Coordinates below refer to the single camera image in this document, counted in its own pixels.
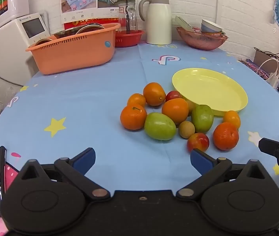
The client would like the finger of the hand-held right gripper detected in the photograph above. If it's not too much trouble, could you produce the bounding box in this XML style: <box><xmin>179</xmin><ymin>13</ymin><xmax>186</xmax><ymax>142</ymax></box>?
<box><xmin>258</xmin><ymin>138</ymin><xmax>279</xmax><ymax>158</ymax></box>

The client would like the large oval orange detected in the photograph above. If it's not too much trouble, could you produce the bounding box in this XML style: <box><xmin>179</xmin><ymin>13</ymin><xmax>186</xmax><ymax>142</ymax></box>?
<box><xmin>143</xmin><ymin>82</ymin><xmax>166</xmax><ymax>107</ymax></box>

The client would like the dark red apple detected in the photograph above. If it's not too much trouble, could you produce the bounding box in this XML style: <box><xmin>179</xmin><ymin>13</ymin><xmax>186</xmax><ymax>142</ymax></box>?
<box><xmin>165</xmin><ymin>91</ymin><xmax>182</xmax><ymax>102</ymax></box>

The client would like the white appliance with screen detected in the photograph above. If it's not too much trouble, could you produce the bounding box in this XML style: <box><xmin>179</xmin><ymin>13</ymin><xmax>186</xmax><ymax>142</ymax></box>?
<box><xmin>0</xmin><ymin>12</ymin><xmax>49</xmax><ymax>89</ymax></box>

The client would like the yellow plastic plate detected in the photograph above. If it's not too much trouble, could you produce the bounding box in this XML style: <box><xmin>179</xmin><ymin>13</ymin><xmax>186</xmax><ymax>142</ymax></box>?
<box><xmin>171</xmin><ymin>67</ymin><xmax>248</xmax><ymax>116</ymax></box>

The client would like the small brown round fruit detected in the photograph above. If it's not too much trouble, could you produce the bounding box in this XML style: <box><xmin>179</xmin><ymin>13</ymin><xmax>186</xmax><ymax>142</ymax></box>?
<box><xmin>186</xmin><ymin>100</ymin><xmax>197</xmax><ymax>116</ymax></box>
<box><xmin>178</xmin><ymin>121</ymin><xmax>195</xmax><ymax>139</ymax></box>

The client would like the small orange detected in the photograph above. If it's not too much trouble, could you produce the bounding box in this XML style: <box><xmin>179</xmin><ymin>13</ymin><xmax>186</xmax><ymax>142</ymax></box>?
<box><xmin>127</xmin><ymin>93</ymin><xmax>146</xmax><ymax>108</ymax></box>

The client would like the red apple front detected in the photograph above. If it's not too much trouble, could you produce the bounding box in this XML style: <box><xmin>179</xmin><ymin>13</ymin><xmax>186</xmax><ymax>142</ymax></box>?
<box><xmin>187</xmin><ymin>133</ymin><xmax>210</xmax><ymax>153</ymax></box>

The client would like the orange plastic basket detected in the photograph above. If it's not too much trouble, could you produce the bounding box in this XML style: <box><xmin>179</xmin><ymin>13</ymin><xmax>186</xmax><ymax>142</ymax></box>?
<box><xmin>26</xmin><ymin>23</ymin><xmax>121</xmax><ymax>75</ymax></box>

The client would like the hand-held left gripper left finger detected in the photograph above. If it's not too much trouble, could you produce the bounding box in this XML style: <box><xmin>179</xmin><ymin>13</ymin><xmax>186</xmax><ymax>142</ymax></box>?
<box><xmin>18</xmin><ymin>147</ymin><xmax>111</xmax><ymax>201</ymax></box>

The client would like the wall poster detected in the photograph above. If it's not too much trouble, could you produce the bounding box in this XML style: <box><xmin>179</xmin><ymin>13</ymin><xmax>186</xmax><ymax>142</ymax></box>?
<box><xmin>61</xmin><ymin>0</ymin><xmax>138</xmax><ymax>30</ymax></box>

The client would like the red plastic basket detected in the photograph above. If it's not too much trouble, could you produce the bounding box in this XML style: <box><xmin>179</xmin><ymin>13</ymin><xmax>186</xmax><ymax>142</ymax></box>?
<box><xmin>115</xmin><ymin>29</ymin><xmax>145</xmax><ymax>48</ymax></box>

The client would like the round orange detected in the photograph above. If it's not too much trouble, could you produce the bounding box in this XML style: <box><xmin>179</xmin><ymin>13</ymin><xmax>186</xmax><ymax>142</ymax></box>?
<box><xmin>213</xmin><ymin>122</ymin><xmax>239</xmax><ymax>151</ymax></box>
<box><xmin>161</xmin><ymin>98</ymin><xmax>189</xmax><ymax>125</ymax></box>

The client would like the white charger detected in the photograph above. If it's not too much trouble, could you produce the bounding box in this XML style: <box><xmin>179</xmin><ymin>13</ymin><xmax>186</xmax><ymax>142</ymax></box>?
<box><xmin>267</xmin><ymin>72</ymin><xmax>279</xmax><ymax>88</ymax></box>

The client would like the blue and white bowl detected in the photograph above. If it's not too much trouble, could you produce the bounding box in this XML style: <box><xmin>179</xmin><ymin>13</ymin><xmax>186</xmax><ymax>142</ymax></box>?
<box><xmin>201</xmin><ymin>19</ymin><xmax>224</xmax><ymax>33</ymax></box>

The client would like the pink glass bowl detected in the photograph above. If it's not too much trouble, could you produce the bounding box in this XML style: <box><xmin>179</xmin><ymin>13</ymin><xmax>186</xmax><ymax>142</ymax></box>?
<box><xmin>176</xmin><ymin>27</ymin><xmax>229</xmax><ymax>51</ymax></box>

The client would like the white thermos jug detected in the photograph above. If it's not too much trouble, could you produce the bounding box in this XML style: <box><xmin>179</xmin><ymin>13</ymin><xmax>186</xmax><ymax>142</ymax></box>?
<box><xmin>139</xmin><ymin>0</ymin><xmax>172</xmax><ymax>45</ymax></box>

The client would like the white cable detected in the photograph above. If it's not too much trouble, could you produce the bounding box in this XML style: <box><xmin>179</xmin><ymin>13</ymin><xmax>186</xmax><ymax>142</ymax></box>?
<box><xmin>256</xmin><ymin>58</ymin><xmax>279</xmax><ymax>79</ymax></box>

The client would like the steel bowl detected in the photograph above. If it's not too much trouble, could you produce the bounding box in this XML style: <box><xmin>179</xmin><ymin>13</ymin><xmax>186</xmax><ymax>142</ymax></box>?
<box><xmin>53</xmin><ymin>28</ymin><xmax>81</xmax><ymax>39</ymax></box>
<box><xmin>35</xmin><ymin>38</ymin><xmax>53</xmax><ymax>46</ymax></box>
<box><xmin>76</xmin><ymin>23</ymin><xmax>105</xmax><ymax>34</ymax></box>

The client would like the orange with dark stem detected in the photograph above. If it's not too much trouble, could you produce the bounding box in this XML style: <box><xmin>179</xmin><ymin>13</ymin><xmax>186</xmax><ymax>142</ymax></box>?
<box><xmin>120</xmin><ymin>104</ymin><xmax>148</xmax><ymax>131</ymax></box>

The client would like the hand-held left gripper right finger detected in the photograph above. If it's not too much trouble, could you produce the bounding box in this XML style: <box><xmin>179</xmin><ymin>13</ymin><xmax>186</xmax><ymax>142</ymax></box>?
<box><xmin>176</xmin><ymin>148</ymin><xmax>268</xmax><ymax>201</ymax></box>

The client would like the blue printed tablecloth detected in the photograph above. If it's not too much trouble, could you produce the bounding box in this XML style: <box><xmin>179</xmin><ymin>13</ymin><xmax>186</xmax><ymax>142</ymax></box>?
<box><xmin>0</xmin><ymin>39</ymin><xmax>279</xmax><ymax>236</ymax></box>

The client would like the small yellow-orange citrus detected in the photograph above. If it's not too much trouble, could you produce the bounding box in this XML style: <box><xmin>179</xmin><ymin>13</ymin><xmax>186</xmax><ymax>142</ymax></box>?
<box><xmin>223</xmin><ymin>110</ymin><xmax>241</xmax><ymax>129</ymax></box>

